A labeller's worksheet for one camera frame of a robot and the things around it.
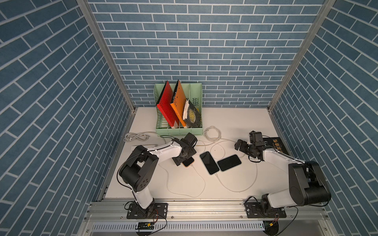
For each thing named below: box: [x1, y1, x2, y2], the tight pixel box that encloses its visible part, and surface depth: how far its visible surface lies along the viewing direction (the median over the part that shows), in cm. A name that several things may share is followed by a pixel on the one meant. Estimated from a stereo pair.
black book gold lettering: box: [262, 136, 290, 156], surface depth 101 cm
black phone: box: [199, 150, 220, 175], surface depth 91 cm
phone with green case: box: [217, 154, 242, 172], surface depth 93 cm
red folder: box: [156, 80, 180, 128], surface depth 88 cm
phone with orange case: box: [182, 156, 195, 168], surface depth 90 cm
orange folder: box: [170, 79, 188, 128], surface depth 92 cm
